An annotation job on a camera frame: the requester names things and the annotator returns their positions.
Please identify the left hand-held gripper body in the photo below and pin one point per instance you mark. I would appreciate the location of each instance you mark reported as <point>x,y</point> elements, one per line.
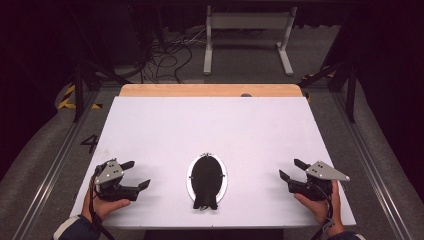
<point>108,175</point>

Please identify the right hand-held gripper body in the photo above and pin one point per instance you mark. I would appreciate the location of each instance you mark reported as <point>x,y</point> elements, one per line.
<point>321,173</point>

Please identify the black cloth pouch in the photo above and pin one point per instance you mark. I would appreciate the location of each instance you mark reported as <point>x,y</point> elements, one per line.
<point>206,180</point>

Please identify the person's left hand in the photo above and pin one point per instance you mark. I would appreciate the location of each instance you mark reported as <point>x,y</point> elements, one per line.
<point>100,208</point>

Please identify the person's right hand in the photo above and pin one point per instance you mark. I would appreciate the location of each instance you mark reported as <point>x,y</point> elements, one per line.
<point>321,210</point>

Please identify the white board sheet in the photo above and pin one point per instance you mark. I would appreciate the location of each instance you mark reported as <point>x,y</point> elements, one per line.
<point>206,126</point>

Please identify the black metal stand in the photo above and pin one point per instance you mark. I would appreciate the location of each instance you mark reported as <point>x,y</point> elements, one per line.
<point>79,90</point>
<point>350,86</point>

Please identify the aluminium floor rail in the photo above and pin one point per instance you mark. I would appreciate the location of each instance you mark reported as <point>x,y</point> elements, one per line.
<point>373,166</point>
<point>53,166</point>

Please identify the white metal stand frame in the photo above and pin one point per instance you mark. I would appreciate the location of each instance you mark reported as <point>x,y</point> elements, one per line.
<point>248,20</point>

